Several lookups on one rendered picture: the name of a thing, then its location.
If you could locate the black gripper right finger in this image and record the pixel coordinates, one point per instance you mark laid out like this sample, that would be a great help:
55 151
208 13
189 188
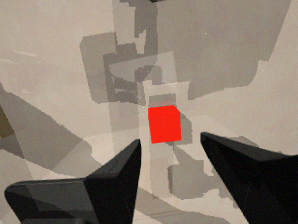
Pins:
263 183

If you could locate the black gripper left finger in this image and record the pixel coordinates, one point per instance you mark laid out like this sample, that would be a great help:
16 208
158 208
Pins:
106 196

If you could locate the red cube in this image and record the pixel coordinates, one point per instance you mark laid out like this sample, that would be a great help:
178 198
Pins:
164 124

